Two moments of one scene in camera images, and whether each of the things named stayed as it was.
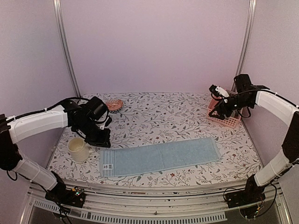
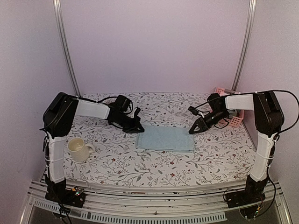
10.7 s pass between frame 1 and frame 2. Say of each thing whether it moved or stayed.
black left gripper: moved
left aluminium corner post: stayed
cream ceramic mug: stayed
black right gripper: moved
